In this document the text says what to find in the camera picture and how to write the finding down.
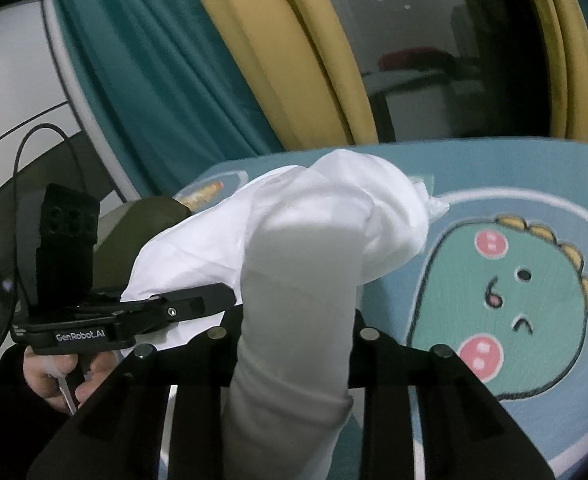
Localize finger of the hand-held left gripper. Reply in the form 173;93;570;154
118;282;237;347

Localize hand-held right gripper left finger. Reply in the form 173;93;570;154
26;306;245;480

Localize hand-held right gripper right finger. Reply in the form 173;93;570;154
346;309;558;480

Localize white hooded jacket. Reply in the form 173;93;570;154
122;148;451;480

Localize person's left hand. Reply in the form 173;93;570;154
22;350;120;415

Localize olive green cloth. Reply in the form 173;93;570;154
92;197;195;302

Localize teal printed blanket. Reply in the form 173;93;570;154
171;137;588;480

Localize white panel with dark lines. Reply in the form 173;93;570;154
0;0;142;221

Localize yellow curtain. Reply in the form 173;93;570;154
515;0;588;142
178;0;381;152

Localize dark glass door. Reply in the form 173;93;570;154
308;0;552;143

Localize black cable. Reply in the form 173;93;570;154
12;122;85;311

